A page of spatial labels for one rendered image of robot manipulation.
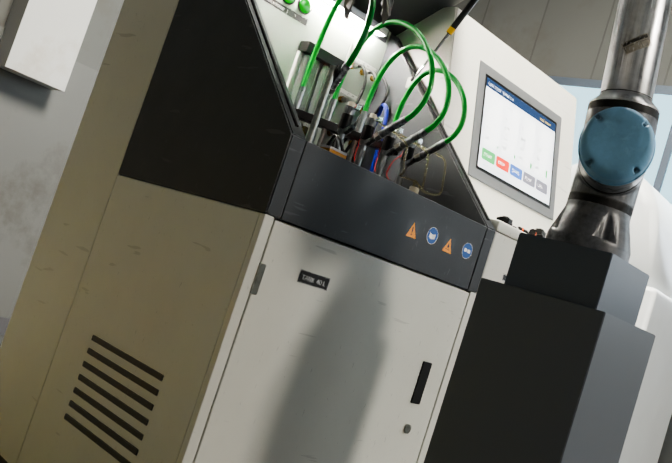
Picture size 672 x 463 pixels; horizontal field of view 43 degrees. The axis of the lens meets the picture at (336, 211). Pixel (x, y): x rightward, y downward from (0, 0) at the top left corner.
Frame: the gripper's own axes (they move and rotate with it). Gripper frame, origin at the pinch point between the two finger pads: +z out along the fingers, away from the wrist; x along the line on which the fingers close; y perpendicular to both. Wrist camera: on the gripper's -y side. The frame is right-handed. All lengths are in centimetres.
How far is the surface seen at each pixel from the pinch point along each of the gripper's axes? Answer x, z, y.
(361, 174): 1.5, 20.9, 28.7
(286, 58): -13.2, 31.6, -31.3
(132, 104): -50, 37, -9
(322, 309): -4, 42, 47
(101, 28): -90, 126, -197
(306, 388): -5, 55, 57
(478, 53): 42, 32, -48
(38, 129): -111, 157, -155
